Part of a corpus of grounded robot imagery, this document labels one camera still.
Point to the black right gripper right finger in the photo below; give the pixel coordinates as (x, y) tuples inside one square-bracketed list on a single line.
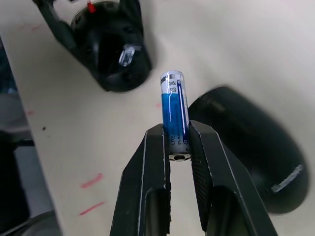
[(221, 172)]

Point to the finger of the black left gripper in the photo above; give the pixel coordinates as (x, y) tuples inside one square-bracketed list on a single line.
[(60, 29)]

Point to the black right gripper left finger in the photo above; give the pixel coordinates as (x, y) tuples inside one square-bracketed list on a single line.
[(142, 177)]

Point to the black mouse base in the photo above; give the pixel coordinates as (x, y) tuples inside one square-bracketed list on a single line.
[(110, 54)]

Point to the blue and white AA battery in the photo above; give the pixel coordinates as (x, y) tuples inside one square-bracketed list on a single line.
[(175, 110)]

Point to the black mouse cover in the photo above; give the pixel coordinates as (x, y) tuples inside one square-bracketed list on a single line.
[(251, 152)]

